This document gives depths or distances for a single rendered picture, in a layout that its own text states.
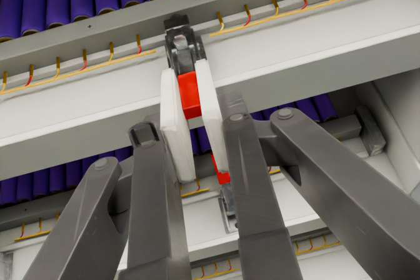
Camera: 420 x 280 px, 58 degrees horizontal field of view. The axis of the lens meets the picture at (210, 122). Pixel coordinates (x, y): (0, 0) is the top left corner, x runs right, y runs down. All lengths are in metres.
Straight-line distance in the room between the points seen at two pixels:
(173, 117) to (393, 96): 0.29
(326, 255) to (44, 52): 0.47
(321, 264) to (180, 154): 0.47
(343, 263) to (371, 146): 0.23
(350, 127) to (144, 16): 0.26
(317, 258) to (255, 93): 0.38
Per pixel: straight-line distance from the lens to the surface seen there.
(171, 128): 0.15
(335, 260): 0.61
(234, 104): 0.17
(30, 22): 0.33
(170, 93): 0.18
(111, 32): 0.29
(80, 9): 0.32
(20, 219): 0.49
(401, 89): 0.39
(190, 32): 0.26
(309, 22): 0.29
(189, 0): 0.28
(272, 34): 0.28
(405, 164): 0.42
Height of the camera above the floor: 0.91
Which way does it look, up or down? 43 degrees down
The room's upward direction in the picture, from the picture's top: 17 degrees counter-clockwise
